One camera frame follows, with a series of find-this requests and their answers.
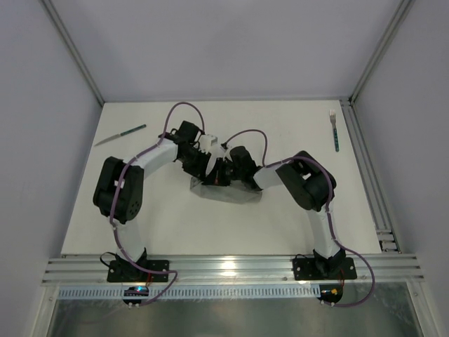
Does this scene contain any grey cloth napkin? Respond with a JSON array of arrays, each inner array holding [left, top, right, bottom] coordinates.
[[190, 178, 262, 204]]

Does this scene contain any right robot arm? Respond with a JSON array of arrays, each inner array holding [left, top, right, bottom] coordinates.
[[201, 146, 347, 278]]

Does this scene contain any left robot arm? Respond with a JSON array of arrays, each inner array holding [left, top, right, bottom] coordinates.
[[93, 121, 217, 282]]

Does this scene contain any left controller board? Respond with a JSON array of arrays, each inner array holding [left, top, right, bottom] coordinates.
[[122, 286, 149, 309]]

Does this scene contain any controller board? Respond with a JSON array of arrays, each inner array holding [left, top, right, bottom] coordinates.
[[122, 286, 149, 309], [318, 284, 344, 305]]

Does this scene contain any right controller board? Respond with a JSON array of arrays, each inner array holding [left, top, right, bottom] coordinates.
[[318, 284, 344, 305]]

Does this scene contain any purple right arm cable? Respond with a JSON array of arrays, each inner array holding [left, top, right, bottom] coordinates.
[[221, 128, 376, 309]]

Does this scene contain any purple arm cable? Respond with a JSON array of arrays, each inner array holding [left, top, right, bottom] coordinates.
[[221, 128, 376, 309], [108, 102, 206, 308]]

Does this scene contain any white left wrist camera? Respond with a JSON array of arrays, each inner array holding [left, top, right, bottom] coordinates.
[[199, 134, 218, 153]]

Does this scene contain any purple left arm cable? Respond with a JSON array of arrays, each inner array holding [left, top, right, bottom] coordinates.
[[108, 102, 206, 308]]

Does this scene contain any knife with green handle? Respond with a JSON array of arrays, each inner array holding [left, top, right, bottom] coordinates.
[[94, 124, 147, 147]]

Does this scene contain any aluminium front rail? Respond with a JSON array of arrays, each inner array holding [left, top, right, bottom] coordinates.
[[41, 253, 424, 286]]

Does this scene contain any aluminium rail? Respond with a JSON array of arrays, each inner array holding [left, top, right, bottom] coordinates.
[[340, 99, 402, 253], [41, 253, 424, 286]]

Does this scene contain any fork with green handle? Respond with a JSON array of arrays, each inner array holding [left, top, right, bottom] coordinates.
[[329, 110, 340, 152]]

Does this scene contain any slotted grey cable duct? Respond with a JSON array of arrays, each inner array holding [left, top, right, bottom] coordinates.
[[58, 284, 319, 300]]

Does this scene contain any aluminium right side rail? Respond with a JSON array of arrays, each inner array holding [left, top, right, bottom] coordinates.
[[340, 99, 402, 253]]

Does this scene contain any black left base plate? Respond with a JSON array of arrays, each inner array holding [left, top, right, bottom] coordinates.
[[107, 258, 170, 283]]

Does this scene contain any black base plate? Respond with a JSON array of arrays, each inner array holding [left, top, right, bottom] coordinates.
[[292, 254, 358, 281], [107, 258, 170, 283]]

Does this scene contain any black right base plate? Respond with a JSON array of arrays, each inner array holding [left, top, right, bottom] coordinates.
[[292, 254, 358, 281]]

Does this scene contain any left corner frame post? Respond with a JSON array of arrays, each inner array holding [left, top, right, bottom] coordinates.
[[38, 0, 105, 107]]

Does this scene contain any corner frame post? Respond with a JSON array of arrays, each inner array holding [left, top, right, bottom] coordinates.
[[349, 0, 415, 105], [38, 0, 105, 107]]

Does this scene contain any right corner frame post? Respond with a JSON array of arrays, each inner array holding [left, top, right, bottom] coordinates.
[[349, 0, 415, 105]]

